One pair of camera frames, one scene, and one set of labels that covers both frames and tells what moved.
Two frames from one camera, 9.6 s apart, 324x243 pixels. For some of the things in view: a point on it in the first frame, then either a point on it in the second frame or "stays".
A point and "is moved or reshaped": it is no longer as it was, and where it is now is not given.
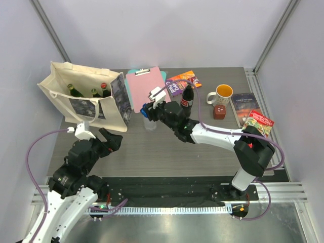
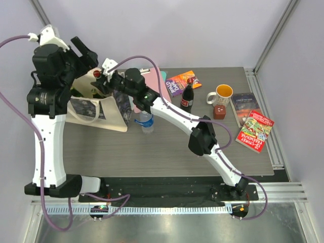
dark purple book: (242, 103) stays
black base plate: (175, 191) stays
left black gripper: (113, 142) → (88, 61)
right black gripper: (150, 110) → (102, 86)
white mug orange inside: (222, 95) stays
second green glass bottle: (95, 94) stays
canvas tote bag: (98, 96) stays
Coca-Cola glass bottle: (106, 92) is moved or reshaped
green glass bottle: (74, 92) stays
